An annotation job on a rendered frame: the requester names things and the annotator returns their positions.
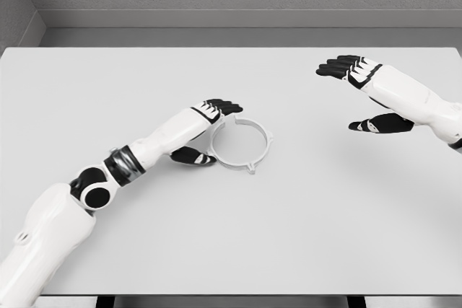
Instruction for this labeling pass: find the white PVC pipe clamp ring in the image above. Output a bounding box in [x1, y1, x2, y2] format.
[208, 114, 274, 176]

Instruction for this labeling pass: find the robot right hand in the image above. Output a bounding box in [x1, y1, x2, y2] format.
[315, 54, 433, 134]

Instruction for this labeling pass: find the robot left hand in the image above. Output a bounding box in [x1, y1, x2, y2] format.
[161, 98, 244, 167]

